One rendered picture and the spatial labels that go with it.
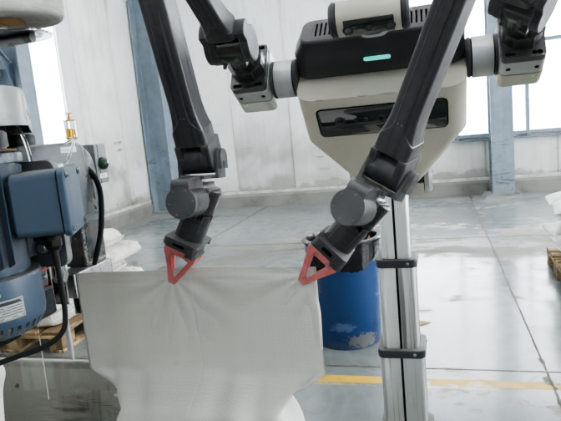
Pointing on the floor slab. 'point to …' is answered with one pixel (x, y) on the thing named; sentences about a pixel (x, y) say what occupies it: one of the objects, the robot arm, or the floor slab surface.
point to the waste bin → (351, 297)
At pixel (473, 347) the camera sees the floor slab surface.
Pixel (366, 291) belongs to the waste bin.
